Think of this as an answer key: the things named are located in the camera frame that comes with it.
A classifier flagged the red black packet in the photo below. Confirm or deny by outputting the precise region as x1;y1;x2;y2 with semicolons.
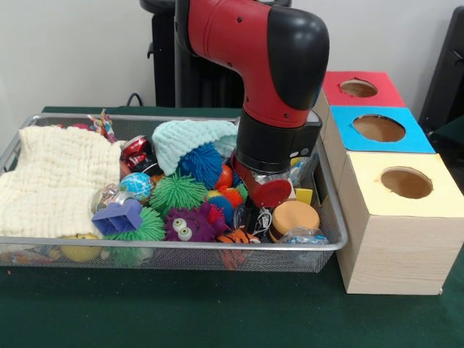
120;135;157;175

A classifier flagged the cream waffle cloth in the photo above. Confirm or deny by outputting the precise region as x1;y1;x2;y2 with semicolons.
0;125;124;239

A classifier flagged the yellow block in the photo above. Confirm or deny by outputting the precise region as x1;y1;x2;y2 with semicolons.
294;187;314;207

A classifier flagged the black chair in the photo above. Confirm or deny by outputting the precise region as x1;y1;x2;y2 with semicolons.
420;7;464;135

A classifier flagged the clear blue plastic packet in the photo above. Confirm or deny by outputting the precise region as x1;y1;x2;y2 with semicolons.
290;152;320;188

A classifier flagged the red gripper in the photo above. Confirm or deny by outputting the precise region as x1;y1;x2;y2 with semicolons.
233;154;295;233

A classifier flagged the round wooden disc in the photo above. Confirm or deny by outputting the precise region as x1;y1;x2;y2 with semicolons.
271;200;321;239

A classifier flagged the clear crumpled plastic packet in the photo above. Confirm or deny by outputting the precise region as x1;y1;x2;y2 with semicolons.
279;226;331;246

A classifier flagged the wooden box with three holes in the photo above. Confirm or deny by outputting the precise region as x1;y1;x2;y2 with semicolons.
310;70;464;296

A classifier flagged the clear mesh bin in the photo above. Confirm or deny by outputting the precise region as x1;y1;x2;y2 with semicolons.
0;112;349;273

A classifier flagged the orange tiger striped toy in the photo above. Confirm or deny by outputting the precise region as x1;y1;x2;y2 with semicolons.
216;226;262;245

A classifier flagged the silver can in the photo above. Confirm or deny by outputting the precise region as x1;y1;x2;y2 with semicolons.
94;184;136;215

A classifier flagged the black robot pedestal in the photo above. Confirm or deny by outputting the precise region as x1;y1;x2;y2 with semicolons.
140;0;247;109

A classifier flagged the purple plastic block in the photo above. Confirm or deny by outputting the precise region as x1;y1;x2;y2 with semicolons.
91;197;144;237

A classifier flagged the blue globe ball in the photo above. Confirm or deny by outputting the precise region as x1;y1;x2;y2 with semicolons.
119;173;155;204

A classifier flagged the large green spiky ball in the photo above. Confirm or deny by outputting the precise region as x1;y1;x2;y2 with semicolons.
107;206;167;244

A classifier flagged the purple spiky ball with eyes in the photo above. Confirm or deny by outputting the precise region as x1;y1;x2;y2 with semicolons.
164;203;227;244

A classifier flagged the mint green knit cloth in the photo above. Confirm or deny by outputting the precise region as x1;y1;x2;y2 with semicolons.
152;120;240;176

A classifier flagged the small green spiky ball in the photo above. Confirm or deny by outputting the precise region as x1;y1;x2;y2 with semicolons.
149;173;210;217

